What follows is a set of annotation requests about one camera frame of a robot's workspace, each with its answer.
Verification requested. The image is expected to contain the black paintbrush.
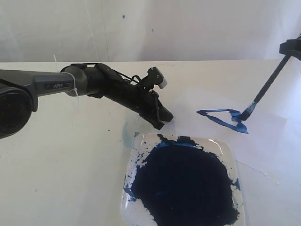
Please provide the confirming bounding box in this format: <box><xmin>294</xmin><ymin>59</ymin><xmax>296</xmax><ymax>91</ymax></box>
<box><xmin>240</xmin><ymin>32</ymin><xmax>301</xmax><ymax>121</ymax></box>

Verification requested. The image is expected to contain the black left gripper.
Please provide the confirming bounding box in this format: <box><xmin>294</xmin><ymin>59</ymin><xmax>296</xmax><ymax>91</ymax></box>
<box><xmin>103</xmin><ymin>78</ymin><xmax>174</xmax><ymax>129</ymax></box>

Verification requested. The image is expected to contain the white backdrop cloth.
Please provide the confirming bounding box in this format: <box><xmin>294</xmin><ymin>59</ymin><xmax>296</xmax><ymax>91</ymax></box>
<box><xmin>0</xmin><ymin>0</ymin><xmax>301</xmax><ymax>62</ymax></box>

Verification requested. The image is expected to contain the white square paint plate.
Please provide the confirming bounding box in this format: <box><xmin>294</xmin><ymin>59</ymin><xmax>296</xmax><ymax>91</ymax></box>
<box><xmin>121</xmin><ymin>133</ymin><xmax>246</xmax><ymax>226</ymax></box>

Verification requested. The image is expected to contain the white paper sheet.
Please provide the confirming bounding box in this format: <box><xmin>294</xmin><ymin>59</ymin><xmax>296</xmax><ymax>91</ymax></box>
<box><xmin>159</xmin><ymin>87</ymin><xmax>301</xmax><ymax>226</ymax></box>

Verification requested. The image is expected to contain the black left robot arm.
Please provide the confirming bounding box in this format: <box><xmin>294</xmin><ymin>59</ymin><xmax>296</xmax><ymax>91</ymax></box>
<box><xmin>0</xmin><ymin>63</ymin><xmax>174</xmax><ymax>138</ymax></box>

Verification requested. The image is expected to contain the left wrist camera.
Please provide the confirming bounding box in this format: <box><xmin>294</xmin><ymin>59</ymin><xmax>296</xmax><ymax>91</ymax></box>
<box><xmin>141</xmin><ymin>67</ymin><xmax>167</xmax><ymax>90</ymax></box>

